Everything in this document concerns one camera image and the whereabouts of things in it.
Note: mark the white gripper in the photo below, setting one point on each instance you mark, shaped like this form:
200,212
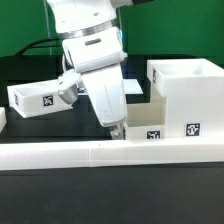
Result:
105,88

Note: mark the white front drawer tray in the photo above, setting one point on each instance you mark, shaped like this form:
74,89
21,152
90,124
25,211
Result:
146,121

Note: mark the white drawer tray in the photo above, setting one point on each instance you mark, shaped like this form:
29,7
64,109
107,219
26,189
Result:
35,99
146,121

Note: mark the white drawer cabinet box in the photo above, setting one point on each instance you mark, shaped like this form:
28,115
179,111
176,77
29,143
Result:
193,90

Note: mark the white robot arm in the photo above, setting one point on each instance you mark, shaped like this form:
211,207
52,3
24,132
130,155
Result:
92,46

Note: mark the fiducial marker sheet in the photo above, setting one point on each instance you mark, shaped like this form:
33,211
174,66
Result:
131,86

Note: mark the white front fence rail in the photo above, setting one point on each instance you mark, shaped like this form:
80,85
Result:
27,156

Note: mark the white fence rail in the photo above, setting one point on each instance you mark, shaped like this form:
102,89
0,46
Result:
2,118
27,156

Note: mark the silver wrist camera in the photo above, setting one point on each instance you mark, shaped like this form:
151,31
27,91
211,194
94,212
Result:
68,84

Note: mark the white left fence rail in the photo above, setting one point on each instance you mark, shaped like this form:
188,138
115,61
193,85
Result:
2,118

